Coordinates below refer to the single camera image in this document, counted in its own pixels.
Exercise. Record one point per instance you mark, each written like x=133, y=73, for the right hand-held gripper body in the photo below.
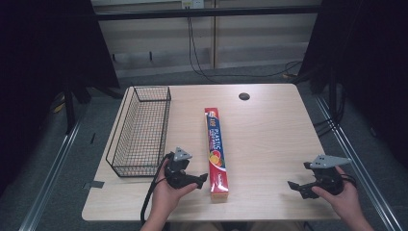
x=328, y=181

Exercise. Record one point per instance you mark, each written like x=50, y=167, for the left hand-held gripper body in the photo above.
x=176, y=178

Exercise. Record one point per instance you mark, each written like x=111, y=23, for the person's left hand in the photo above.
x=163, y=199

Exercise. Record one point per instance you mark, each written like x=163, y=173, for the person's right hand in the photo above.
x=344, y=203

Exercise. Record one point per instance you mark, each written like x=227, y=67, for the red plastic wrap box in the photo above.
x=216, y=150

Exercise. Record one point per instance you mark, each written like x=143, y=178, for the grey tape piece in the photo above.
x=94, y=184

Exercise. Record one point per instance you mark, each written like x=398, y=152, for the black floor tape strip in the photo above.
x=93, y=138

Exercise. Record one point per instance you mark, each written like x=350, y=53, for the black curtain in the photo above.
x=38, y=64
x=369, y=64

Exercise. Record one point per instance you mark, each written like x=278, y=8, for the black stand leg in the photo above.
x=69, y=109

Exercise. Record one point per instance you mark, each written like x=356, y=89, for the black horizontal bar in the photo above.
x=205, y=12

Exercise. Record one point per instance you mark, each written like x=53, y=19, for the metal floor rail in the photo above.
x=359, y=160
x=51, y=173

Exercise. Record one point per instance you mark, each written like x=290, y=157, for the white wall socket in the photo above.
x=192, y=4

